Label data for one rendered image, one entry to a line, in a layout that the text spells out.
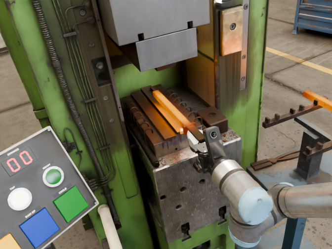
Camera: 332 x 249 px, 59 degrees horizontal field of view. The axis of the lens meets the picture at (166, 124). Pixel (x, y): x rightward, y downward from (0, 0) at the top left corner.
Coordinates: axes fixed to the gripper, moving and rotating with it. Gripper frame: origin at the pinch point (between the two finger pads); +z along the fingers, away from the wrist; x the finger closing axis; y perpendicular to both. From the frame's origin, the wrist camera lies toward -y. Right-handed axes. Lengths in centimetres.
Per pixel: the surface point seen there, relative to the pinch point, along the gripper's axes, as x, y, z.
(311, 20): 314, 86, 246
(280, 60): 226, 108, 202
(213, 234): 7, 67, 1
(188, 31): 4.8, -31.2, 7.8
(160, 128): -6.9, 5.7, 14.3
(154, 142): -11.7, 6.6, 8.7
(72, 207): -43.9, 4.2, -9.7
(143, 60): -10.9, -26.0, 7.7
